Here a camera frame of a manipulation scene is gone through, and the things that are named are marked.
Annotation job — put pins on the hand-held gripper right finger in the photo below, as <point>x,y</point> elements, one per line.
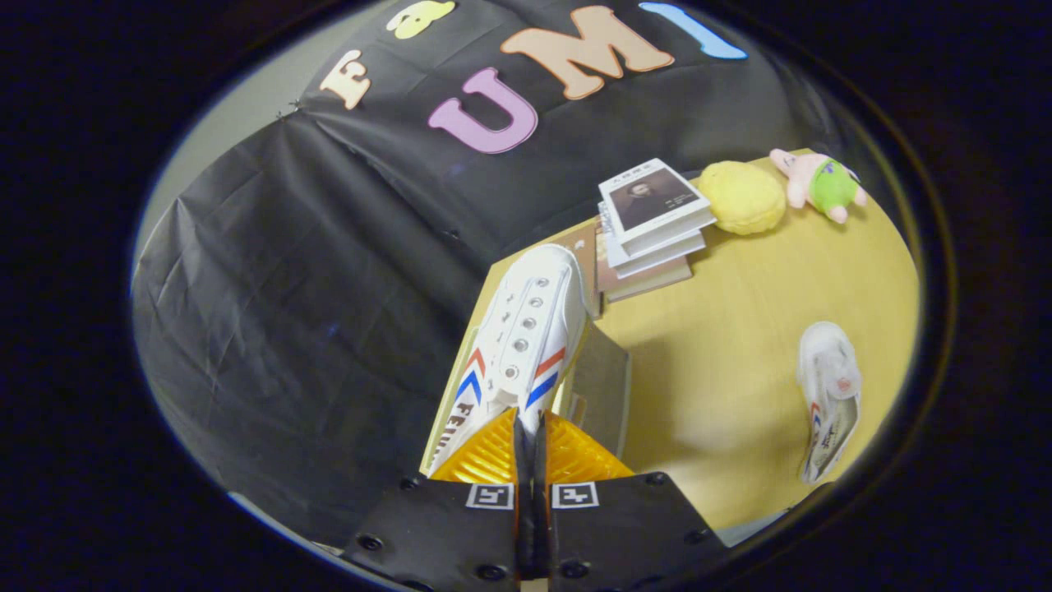
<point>625,526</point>

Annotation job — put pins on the brown cover book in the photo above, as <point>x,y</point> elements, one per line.
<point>582,247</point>

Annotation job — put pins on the pink and green plush toy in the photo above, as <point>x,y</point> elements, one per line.
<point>830,185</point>

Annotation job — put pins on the plain white book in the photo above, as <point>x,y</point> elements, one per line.
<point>657,256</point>

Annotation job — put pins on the thick book with brown edges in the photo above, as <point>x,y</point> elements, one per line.
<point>649,284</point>

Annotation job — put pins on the white shoe with striped sides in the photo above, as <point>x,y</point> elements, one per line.
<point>526,329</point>
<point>830,370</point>

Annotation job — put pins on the tan storage box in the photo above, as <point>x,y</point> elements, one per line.
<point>604,386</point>

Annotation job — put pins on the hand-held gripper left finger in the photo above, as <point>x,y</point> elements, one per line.
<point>444,526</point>

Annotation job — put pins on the white book with portrait cover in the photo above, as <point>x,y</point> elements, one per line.
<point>653,197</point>

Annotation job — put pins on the yellow round plush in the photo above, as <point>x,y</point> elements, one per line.
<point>742,197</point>

